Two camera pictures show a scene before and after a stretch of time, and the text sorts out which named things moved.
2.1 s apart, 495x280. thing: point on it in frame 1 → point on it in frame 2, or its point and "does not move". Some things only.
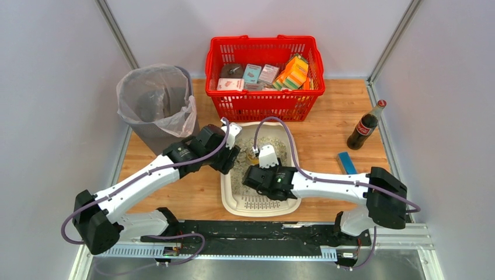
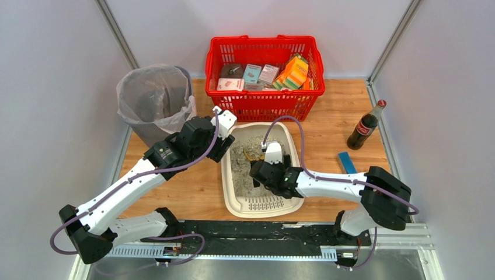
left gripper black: x=229 y=160 → x=221 y=147
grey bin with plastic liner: x=157 y=94 does not move
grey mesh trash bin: x=160 y=137 does not move
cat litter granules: x=246 y=157 does not move
